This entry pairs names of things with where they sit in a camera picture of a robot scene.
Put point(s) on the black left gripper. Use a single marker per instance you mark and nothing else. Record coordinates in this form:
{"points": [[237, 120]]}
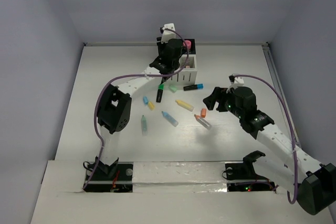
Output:
{"points": [[163, 45]]}

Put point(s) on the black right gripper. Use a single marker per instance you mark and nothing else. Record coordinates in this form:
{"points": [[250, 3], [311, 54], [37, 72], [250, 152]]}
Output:
{"points": [[216, 95]]}

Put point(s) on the pink capped glue bottle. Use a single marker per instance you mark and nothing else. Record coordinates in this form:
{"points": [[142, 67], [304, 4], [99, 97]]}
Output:
{"points": [[187, 44]]}

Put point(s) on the black blue capped highlighter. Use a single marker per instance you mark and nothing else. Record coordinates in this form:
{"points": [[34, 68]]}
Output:
{"points": [[193, 87]]}

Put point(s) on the black green capped highlighter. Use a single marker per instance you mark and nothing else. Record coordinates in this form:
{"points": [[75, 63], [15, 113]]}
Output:
{"points": [[159, 93]]}

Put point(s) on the blue marker cap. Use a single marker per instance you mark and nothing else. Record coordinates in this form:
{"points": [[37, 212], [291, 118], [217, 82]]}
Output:
{"points": [[145, 100]]}

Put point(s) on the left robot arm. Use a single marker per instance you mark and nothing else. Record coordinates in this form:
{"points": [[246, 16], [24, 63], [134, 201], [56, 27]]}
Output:
{"points": [[113, 107]]}

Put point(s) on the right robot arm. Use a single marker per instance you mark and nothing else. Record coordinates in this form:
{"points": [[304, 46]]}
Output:
{"points": [[312, 182]]}

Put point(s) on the orange marker cap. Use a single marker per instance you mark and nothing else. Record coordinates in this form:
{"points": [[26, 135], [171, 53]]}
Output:
{"points": [[203, 112]]}

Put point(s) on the orange pastel highlighter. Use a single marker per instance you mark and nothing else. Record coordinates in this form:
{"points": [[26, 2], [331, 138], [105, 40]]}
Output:
{"points": [[203, 122]]}

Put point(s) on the black slatted organizer box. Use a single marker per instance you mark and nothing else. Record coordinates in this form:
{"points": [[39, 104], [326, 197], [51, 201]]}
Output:
{"points": [[175, 46]]}

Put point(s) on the white slatted organizer box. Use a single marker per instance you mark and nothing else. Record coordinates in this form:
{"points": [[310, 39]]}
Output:
{"points": [[188, 75]]}

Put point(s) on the yellow pastel highlighter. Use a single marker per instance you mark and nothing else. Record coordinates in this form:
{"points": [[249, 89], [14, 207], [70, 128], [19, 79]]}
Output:
{"points": [[185, 105]]}

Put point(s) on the green marker cap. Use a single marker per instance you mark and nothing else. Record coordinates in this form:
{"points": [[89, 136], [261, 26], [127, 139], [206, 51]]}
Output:
{"points": [[172, 88]]}

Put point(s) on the blue pastel highlighter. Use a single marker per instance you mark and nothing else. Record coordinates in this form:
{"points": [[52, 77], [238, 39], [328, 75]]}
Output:
{"points": [[170, 119]]}

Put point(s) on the yellow marker cap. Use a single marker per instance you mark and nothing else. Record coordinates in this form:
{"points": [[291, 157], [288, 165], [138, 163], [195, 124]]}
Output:
{"points": [[151, 106]]}

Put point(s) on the green pastel highlighter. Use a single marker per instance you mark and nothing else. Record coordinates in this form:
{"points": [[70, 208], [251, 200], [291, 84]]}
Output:
{"points": [[144, 126]]}

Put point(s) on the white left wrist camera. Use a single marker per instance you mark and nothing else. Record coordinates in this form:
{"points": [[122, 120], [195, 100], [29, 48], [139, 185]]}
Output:
{"points": [[167, 32]]}

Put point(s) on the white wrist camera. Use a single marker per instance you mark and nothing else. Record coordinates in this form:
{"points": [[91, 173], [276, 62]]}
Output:
{"points": [[167, 32], [236, 82]]}

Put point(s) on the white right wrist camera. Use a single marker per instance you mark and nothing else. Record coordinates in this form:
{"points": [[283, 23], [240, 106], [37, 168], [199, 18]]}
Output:
{"points": [[236, 82]]}

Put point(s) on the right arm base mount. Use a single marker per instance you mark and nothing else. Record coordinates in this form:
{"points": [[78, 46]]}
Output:
{"points": [[241, 176]]}

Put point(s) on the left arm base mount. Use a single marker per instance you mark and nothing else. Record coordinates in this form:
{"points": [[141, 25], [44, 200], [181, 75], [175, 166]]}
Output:
{"points": [[116, 178]]}

